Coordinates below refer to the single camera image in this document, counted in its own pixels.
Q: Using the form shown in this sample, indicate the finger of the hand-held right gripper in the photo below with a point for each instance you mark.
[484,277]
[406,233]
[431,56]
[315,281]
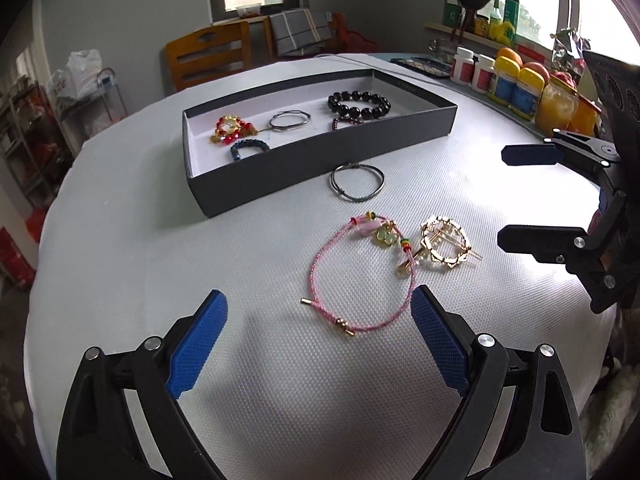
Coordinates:
[530,155]
[540,242]

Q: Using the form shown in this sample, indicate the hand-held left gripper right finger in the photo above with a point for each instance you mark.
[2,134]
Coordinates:
[440,342]

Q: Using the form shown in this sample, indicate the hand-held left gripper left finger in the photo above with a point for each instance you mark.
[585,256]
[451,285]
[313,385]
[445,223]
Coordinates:
[197,347]

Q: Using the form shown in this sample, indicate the round gold hair clip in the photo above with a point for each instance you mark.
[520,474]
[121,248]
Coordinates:
[431,255]

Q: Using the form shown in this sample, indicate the thin silver bangle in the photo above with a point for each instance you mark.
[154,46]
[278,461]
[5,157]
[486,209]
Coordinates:
[336,187]
[274,122]

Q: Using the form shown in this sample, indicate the dark grey cardboard box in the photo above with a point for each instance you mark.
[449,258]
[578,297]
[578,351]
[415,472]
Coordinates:
[300,180]

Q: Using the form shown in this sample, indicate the glass honey jar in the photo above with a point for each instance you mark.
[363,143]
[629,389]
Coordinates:
[555,107]

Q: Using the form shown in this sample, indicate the yellow capped blue label bottle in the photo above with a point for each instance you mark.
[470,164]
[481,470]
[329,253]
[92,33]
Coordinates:
[525,97]
[502,85]

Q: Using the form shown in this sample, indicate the red apple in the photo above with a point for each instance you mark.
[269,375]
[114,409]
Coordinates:
[535,70]

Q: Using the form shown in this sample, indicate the white medicine bottle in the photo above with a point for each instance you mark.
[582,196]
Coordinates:
[462,67]
[483,76]

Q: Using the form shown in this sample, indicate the orange fruit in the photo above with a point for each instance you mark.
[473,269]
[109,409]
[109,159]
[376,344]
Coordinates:
[510,55]

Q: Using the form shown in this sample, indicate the yellow plush item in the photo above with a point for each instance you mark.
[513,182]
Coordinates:
[501,34]

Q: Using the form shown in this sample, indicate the dark makeup palette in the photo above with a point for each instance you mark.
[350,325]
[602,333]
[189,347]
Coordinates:
[422,66]

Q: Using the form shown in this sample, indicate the metal pot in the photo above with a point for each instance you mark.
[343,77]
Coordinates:
[442,46]

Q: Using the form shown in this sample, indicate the green spray bottle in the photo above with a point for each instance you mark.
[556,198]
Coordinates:
[511,10]

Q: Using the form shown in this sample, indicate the clear glass bottle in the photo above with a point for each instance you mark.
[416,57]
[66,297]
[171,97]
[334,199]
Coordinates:
[496,12]

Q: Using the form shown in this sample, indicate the green box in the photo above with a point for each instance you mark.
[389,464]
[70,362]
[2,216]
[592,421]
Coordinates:
[452,12]

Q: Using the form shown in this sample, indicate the black wrapped flower bouquet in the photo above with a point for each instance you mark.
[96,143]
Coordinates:
[472,0]

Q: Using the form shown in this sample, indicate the red cardboard boxes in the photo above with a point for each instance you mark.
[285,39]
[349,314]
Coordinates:
[20,250]

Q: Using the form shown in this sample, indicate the red cloth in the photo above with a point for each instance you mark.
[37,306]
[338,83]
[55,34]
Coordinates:
[352,35]

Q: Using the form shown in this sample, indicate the grey plaid cushion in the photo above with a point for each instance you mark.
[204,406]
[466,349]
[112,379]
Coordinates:
[300,32]

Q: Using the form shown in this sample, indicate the metal storage rack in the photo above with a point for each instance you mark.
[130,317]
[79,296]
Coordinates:
[25,145]

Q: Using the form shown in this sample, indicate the wooden chair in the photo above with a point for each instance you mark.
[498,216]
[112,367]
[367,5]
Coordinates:
[205,60]

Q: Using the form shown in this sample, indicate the white plastic bag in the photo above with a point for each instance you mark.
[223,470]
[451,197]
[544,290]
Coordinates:
[80,75]

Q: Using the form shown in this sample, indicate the bowl on windowsill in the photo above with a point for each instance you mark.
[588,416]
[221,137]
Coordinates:
[248,10]

